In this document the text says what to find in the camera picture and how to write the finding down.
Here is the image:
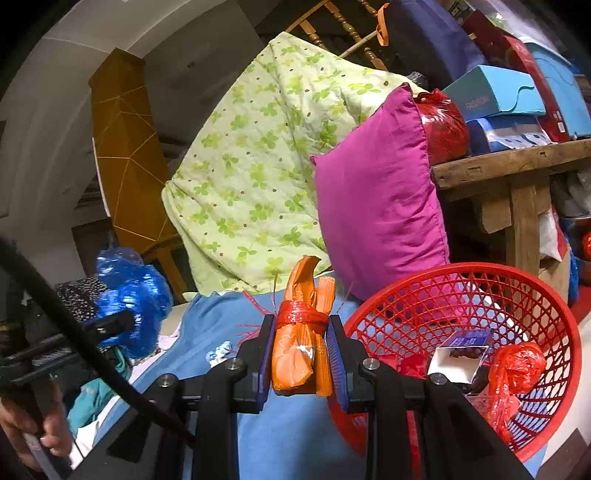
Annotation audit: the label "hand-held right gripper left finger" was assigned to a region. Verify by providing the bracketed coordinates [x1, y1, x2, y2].
[69, 314, 278, 480]

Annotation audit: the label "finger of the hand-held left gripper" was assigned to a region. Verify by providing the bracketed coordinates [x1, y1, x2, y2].
[0, 310, 136, 371]

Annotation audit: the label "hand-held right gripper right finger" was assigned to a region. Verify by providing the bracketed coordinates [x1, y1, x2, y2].
[325, 315, 534, 480]

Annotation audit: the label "orange white plastic bag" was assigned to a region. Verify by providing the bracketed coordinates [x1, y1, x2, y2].
[271, 255, 337, 398]

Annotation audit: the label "white blue wrapper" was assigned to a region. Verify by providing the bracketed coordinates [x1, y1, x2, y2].
[205, 340, 234, 367]

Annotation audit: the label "blue white small carton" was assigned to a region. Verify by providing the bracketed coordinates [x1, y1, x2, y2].
[427, 330, 495, 386]

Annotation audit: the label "red plastic basket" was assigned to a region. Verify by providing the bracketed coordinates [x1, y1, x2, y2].
[327, 262, 583, 464]

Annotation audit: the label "small red plastic bag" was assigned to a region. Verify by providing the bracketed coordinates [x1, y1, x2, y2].
[480, 342, 548, 444]

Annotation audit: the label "person's left hand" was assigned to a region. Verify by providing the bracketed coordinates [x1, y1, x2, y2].
[0, 397, 75, 472]

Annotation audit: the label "black dotted cloth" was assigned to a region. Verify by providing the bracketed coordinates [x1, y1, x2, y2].
[55, 274, 109, 324]

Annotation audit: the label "teal cloth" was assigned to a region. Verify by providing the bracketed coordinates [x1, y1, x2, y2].
[67, 346, 132, 430]

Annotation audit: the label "blue blanket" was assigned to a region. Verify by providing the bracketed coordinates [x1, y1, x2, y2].
[90, 272, 384, 480]

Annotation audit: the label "orange wooden pillar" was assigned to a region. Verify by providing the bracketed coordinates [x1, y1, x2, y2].
[89, 47, 183, 254]

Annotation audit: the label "magenta pillow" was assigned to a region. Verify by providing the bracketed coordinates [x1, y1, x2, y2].
[310, 83, 462, 303]

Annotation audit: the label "green floral quilt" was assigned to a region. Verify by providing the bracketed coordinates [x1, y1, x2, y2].
[161, 32, 428, 296]

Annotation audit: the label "plain cardboard box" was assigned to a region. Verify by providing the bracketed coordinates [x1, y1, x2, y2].
[538, 249, 573, 301]

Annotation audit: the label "white red plastic sack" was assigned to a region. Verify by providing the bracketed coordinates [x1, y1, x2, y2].
[538, 210, 568, 259]

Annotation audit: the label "narrow blue plastic bag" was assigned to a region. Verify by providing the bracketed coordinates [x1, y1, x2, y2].
[567, 249, 580, 305]

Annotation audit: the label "large red plastic bag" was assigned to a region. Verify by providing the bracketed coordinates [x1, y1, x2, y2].
[413, 89, 471, 166]

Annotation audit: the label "wooden bench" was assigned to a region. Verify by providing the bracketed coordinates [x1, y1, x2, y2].
[431, 138, 591, 278]

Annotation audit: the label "metal basin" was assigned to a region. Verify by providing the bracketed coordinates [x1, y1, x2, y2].
[558, 215, 591, 259]

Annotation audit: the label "blue white patterned boxes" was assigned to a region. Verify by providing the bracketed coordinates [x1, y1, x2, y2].
[466, 115, 555, 155]

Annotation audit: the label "light blue carton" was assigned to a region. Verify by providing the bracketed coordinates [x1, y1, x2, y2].
[441, 65, 548, 121]

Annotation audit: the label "wooden stair railing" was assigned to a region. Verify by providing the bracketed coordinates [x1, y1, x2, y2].
[284, 0, 393, 72]

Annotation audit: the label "red gift box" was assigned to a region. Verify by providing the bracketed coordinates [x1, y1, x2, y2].
[462, 11, 573, 144]

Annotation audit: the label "light blue storage bin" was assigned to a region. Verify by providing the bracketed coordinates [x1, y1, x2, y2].
[524, 41, 591, 139]

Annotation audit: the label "black cable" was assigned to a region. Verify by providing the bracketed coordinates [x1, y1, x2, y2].
[0, 235, 197, 448]

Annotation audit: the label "navy bag with orange handles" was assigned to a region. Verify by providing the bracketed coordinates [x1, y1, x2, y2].
[376, 0, 490, 90]

